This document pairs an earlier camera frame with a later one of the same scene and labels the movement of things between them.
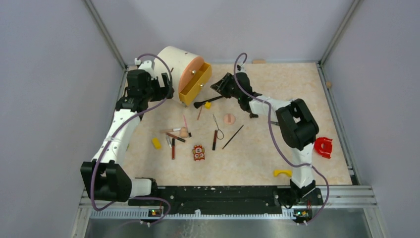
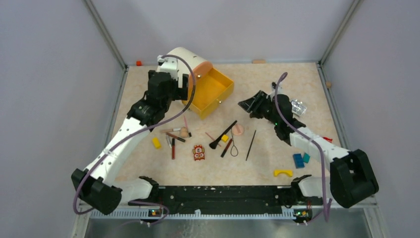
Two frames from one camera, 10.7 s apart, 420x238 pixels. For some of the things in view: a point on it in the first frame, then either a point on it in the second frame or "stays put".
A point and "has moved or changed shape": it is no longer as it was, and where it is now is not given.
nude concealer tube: [164, 131] stays put
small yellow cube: [208, 105] -> [225, 138]
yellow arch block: [288, 172] stays put
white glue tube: [169, 142] stays put
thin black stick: [233, 137] -> [252, 142]
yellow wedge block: [156, 143] stays put
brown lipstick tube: [178, 138] stays put
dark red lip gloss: [214, 140] -> [227, 148]
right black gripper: [221, 87] -> [253, 104]
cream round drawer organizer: [192, 75] has moved or changed shape
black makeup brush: [198, 104] -> [214, 144]
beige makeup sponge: [183, 133] stays put
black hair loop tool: [215, 119] -> [237, 149]
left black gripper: [162, 93] -> [181, 93]
